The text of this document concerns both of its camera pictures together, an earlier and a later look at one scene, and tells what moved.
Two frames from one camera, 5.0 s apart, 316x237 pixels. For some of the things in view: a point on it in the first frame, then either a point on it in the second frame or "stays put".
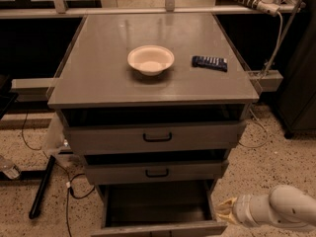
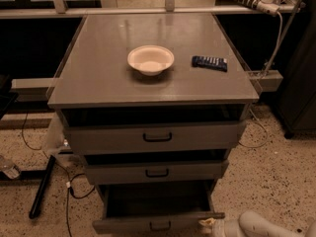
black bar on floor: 41,187 stays put
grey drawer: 180,129 stays put
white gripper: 242,209 -> 219,227
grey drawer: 138,207 stays put
